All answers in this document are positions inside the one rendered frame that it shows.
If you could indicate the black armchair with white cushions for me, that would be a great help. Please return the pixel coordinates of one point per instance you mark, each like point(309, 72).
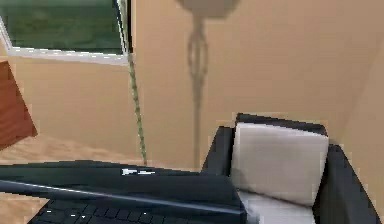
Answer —
point(280, 160)

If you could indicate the black laptop computer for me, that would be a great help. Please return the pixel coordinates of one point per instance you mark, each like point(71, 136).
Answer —
point(133, 193)

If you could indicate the thin green lamp pole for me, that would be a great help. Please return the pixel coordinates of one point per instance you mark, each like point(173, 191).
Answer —
point(136, 100)

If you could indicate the white framed window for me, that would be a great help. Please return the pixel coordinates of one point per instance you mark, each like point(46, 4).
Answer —
point(63, 26)

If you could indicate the red-brown wooden furniture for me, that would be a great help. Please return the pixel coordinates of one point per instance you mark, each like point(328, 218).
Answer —
point(13, 106)

